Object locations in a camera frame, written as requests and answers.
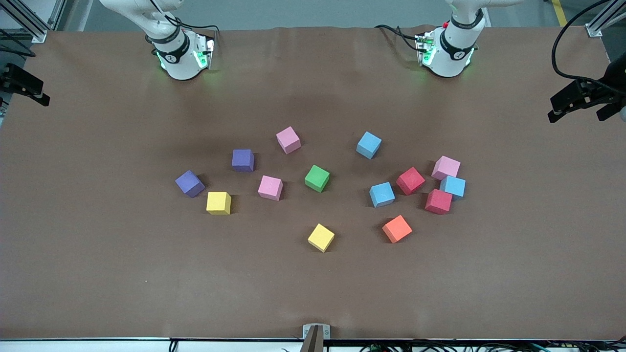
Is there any blue foam cube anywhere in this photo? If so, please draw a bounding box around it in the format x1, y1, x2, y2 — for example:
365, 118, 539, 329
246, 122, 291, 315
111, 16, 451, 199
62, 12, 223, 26
439, 176, 467, 201
369, 182, 396, 208
356, 131, 382, 160

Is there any orange foam cube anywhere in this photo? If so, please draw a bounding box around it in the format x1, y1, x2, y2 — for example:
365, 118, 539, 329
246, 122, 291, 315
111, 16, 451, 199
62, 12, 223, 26
382, 215, 413, 244

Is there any pink foam cube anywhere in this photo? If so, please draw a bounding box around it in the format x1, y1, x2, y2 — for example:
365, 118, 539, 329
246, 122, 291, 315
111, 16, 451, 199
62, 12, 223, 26
431, 155, 461, 180
276, 126, 302, 155
258, 175, 284, 201

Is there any red foam cube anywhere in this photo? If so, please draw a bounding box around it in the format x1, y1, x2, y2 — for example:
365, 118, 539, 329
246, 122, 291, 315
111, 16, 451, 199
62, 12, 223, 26
396, 167, 426, 196
424, 189, 453, 215

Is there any large table mat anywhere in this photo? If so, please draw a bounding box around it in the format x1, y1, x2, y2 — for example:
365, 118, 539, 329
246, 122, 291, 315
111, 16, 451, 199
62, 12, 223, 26
0, 24, 626, 341

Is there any purple foam cube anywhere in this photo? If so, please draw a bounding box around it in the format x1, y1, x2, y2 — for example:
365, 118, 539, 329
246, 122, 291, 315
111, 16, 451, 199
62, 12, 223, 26
175, 170, 206, 198
231, 149, 255, 173

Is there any yellow foam cube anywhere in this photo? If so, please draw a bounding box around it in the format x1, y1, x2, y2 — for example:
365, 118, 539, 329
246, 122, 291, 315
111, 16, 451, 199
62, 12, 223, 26
206, 192, 232, 216
308, 223, 335, 253

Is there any green foam cube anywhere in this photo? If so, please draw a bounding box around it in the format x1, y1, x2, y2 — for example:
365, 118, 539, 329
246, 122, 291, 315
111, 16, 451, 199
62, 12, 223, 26
304, 164, 331, 193

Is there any aluminium frame profile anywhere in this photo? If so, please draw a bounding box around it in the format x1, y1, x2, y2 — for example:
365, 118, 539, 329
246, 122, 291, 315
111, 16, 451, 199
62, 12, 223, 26
585, 0, 626, 38
0, 0, 48, 44
48, 0, 67, 31

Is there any black arm base cable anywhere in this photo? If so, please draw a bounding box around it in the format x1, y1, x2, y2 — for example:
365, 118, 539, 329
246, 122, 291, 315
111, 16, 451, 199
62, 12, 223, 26
374, 23, 424, 52

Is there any grey metal bracket plate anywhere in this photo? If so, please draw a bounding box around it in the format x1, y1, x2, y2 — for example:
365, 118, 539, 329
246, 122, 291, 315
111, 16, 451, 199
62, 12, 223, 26
303, 324, 331, 340

